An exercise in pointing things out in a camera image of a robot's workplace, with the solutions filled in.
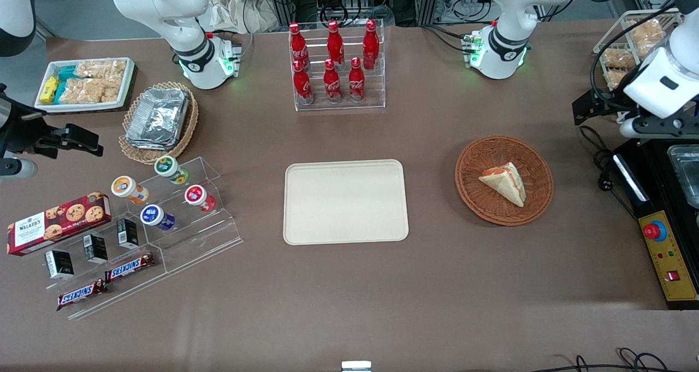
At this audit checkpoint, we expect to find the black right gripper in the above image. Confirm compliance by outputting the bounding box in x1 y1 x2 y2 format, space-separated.
0 84 104 160

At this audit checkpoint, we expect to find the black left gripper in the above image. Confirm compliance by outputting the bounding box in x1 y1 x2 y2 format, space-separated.
572 88 699 141

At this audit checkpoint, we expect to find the triangle sandwich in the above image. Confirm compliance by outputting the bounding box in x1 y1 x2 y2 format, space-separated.
478 162 526 208

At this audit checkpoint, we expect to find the white rectangular snack tray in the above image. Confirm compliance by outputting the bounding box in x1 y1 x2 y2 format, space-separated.
34 57 136 113

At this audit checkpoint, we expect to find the oval light wicker basket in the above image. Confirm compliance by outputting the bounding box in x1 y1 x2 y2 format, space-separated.
119 81 199 166

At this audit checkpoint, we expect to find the round brown wicker basket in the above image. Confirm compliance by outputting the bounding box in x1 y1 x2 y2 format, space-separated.
455 135 554 227

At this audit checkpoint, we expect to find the beige rectangular plastic tray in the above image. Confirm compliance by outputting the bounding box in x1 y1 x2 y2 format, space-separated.
283 160 410 246

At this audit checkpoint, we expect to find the clear rice crisp pack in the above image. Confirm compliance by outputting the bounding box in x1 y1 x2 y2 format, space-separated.
59 77 122 104
74 60 127 81

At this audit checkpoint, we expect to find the yellow snack packet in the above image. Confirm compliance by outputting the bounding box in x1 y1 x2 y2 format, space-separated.
39 76 60 105

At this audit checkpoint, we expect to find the orange lid yogurt cup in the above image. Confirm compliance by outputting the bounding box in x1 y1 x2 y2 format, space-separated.
111 176 150 204

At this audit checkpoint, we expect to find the stack of foil containers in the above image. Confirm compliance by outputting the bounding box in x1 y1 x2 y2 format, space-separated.
126 88 190 150

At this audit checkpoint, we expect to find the red Walkers cookie box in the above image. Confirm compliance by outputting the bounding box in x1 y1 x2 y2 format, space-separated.
7 192 112 256

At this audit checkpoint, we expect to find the green lid yogurt cup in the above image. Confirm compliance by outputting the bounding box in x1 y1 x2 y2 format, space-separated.
154 155 189 185

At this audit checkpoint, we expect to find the black equipment case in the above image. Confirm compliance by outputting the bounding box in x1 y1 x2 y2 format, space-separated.
613 137 699 311

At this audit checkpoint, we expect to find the small black carton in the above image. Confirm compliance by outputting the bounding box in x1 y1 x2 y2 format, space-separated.
117 219 139 249
83 234 109 264
45 250 74 280

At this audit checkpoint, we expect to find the blue lid yogurt cup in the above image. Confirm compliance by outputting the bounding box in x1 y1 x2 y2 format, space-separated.
140 204 177 231

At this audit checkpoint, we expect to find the clear plastic container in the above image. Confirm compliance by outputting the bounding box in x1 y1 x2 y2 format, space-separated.
667 144 699 209

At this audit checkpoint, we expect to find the red lid yogurt cup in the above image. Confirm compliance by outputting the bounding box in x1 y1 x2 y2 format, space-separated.
184 185 217 212

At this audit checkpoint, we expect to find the Snickers chocolate bar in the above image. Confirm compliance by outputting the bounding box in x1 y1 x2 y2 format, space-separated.
105 252 155 283
57 279 108 311

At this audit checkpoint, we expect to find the clear acrylic stepped stand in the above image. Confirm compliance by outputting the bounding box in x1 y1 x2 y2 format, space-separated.
44 156 244 321

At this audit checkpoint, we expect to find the yellow emergency stop panel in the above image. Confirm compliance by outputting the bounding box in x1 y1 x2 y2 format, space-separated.
638 211 699 303

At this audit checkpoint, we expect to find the crumpled beige cloth bag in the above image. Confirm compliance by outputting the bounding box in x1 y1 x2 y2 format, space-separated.
205 0 286 34

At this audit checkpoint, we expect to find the red cola bottle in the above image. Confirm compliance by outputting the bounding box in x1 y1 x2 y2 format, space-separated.
348 57 366 103
323 59 342 104
363 20 380 70
293 60 314 105
289 22 310 70
327 20 346 66

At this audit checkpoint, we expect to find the clear acrylic bottle rack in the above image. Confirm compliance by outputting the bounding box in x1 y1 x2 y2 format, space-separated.
288 20 386 112

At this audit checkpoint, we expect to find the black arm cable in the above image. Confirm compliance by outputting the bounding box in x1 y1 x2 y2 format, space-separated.
589 0 684 111

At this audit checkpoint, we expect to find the black coiled power cable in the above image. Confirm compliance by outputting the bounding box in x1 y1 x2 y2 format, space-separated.
579 125 641 221

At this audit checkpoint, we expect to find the white wire basket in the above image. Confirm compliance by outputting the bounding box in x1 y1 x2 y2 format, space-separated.
593 9 684 91

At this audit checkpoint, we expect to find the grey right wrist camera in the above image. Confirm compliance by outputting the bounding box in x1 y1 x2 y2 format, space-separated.
0 157 38 181

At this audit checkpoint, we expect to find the black thin floor cable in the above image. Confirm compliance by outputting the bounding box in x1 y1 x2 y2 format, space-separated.
538 347 699 372

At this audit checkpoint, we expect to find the aluminium frame equipment rack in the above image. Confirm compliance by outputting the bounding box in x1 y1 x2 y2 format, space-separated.
262 0 492 28

